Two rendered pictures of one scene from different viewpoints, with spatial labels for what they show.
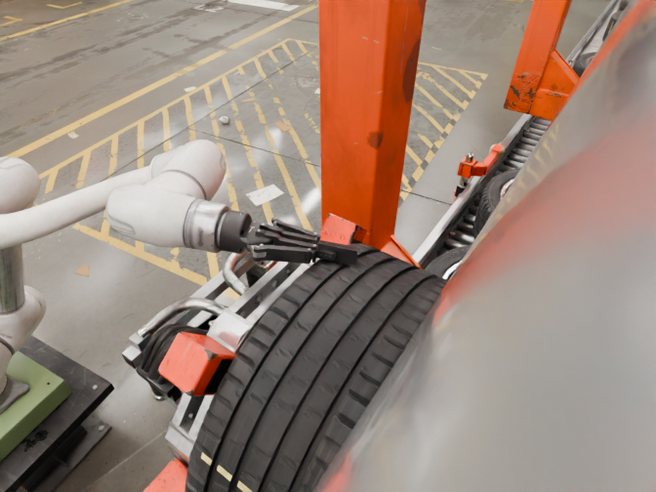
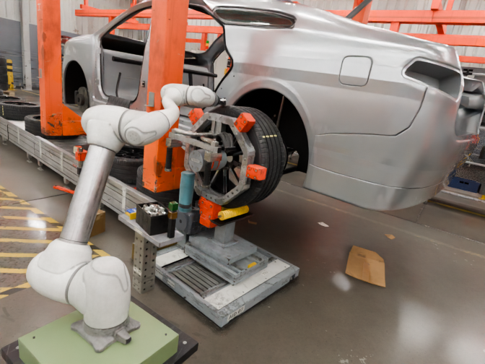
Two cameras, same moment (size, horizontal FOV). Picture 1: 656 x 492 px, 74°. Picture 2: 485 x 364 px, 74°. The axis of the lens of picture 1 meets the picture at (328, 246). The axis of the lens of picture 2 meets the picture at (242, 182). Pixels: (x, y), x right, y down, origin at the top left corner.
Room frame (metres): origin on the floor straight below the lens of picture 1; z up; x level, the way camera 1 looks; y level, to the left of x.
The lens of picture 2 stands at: (0.21, 2.06, 1.31)
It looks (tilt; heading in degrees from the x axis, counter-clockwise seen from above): 16 degrees down; 274
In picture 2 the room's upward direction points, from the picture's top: 8 degrees clockwise
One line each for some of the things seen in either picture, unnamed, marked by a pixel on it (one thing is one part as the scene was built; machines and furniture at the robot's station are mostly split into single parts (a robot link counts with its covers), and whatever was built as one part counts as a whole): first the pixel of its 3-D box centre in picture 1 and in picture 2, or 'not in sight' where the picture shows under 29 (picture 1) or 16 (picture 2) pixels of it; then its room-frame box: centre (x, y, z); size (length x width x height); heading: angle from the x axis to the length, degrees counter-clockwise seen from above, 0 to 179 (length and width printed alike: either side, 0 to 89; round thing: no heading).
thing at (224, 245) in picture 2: not in sight; (224, 228); (0.43, -0.04, 0.32); 0.40 x 0.30 x 0.28; 146
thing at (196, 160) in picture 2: not in sight; (208, 159); (0.57, 0.16, 0.85); 0.21 x 0.14 x 0.14; 56
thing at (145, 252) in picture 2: not in sight; (144, 258); (0.86, 0.34, 0.21); 0.10 x 0.10 x 0.42; 56
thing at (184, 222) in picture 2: not in sight; (201, 222); (0.64, -0.21, 0.26); 0.42 x 0.18 x 0.35; 56
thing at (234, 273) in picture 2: not in sight; (225, 255); (0.40, -0.01, 0.13); 0.50 x 0.36 x 0.10; 146
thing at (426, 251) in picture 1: (476, 193); (84, 172); (1.98, -0.83, 0.28); 2.47 x 0.09 x 0.22; 146
